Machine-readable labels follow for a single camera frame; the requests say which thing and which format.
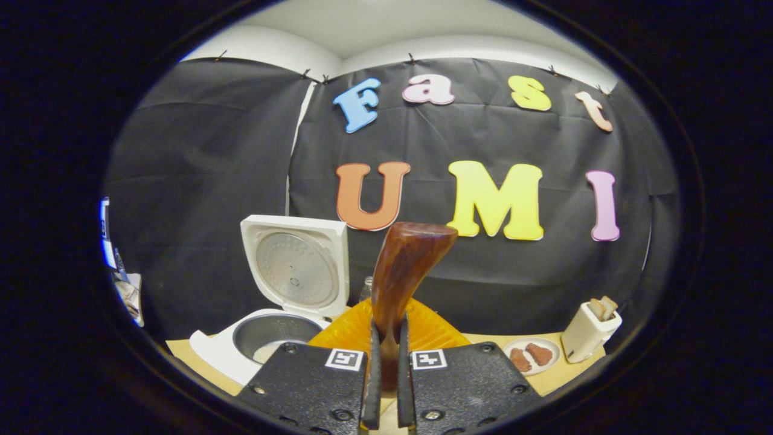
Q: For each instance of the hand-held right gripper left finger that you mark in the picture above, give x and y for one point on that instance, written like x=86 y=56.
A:
x=302 y=386

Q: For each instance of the brown wooden spoon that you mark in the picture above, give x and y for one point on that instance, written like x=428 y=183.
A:
x=404 y=266

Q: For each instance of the white rice cooker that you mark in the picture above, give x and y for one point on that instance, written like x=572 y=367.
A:
x=296 y=266

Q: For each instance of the white round plate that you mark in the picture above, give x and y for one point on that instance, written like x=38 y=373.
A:
x=552 y=368

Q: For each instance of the clear plastic water bottle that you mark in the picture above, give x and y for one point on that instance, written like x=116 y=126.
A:
x=366 y=290

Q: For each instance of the toast slice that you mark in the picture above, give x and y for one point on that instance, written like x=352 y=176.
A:
x=610 y=306
x=596 y=309

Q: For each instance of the computer monitor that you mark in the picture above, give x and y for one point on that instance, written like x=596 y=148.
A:
x=107 y=235

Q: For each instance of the black backdrop cloth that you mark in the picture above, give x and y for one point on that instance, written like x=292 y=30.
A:
x=211 y=181

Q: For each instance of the white toaster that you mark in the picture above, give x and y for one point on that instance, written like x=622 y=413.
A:
x=586 y=338

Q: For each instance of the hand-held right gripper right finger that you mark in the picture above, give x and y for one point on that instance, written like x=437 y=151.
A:
x=471 y=386

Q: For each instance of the brown meat piece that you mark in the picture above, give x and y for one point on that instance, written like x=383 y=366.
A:
x=539 y=354
x=520 y=360

